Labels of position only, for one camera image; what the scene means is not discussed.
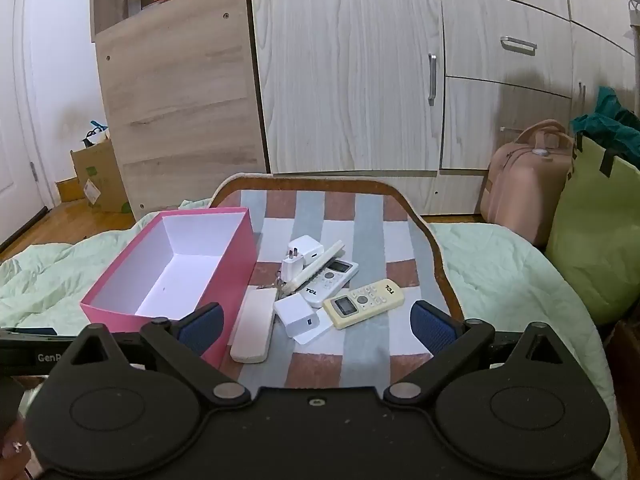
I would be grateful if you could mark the large white wall charger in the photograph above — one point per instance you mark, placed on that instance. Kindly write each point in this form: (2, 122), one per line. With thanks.
(309, 247)

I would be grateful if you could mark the pink backpack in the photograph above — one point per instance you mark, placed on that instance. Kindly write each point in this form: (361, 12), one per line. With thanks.
(525, 185)

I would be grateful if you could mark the green bag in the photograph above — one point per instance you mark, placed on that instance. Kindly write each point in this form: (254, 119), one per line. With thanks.
(595, 235)

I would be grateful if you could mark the light green blanket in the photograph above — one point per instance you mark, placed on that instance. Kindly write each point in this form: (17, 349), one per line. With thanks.
(510, 280)

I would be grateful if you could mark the white remote control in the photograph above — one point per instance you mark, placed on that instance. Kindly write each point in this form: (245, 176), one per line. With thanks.
(325, 289)

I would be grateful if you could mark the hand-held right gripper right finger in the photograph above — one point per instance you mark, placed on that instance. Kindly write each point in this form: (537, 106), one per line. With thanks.
(431, 327)

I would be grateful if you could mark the slim cream remote control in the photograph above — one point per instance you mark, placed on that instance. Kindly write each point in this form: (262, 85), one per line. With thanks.
(320, 265)

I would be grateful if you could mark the pink cardboard box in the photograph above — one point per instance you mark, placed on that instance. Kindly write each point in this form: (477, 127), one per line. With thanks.
(225, 270)

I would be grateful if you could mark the clear bottle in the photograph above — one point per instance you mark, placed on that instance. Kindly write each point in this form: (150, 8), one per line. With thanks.
(134, 2)

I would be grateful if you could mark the white door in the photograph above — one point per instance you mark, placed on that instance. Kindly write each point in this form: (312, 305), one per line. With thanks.
(20, 85)

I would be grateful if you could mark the pale remote control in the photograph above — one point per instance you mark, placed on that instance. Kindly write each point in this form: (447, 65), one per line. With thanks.
(252, 327)

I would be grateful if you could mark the person's left hand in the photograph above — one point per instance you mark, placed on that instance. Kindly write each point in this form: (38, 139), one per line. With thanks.
(12, 455)

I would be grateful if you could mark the brown wooden cabinet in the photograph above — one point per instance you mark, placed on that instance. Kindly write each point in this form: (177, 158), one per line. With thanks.
(175, 85)

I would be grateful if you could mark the teal cloth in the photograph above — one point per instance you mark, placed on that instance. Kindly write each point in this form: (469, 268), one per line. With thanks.
(612, 120)

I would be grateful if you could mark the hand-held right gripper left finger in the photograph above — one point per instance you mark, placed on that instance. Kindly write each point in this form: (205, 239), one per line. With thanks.
(202, 329)

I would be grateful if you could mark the small white wall charger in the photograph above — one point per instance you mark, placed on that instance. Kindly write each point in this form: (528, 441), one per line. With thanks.
(295, 266)

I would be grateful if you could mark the light wooden wardrobe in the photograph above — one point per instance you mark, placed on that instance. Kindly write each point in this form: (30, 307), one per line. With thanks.
(350, 60)

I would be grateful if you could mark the white cube charger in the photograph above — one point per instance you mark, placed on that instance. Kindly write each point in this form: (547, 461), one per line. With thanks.
(295, 312)

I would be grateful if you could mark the checked mat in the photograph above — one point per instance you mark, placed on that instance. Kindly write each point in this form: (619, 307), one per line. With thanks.
(370, 240)

